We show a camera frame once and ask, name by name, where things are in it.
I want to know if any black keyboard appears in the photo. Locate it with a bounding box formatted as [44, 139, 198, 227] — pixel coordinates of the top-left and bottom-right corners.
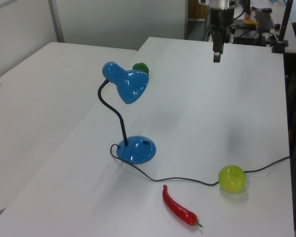
[254, 9, 275, 31]

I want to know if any black lamp power cable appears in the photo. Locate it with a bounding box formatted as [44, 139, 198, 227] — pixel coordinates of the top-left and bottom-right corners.
[110, 144, 291, 186]

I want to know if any black equipment box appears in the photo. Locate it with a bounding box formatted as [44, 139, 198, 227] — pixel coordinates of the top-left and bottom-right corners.
[233, 27, 266, 46]

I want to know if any blue gooseneck desk lamp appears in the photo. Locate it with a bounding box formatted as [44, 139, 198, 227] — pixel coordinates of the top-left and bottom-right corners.
[97, 61, 157, 165]

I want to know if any green apple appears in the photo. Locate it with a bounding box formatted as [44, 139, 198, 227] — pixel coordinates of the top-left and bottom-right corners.
[217, 164, 247, 194]

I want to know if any brown wooden cabinet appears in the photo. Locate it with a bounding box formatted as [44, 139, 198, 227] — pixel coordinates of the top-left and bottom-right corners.
[188, 0, 208, 19]

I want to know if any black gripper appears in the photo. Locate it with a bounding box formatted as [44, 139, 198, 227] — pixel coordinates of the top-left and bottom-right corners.
[209, 7, 234, 63]

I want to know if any red chili pepper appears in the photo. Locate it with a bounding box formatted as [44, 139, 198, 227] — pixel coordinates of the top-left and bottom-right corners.
[162, 184, 203, 228]

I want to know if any green bell pepper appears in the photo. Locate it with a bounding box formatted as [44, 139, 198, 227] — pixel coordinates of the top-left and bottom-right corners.
[132, 63, 150, 81]

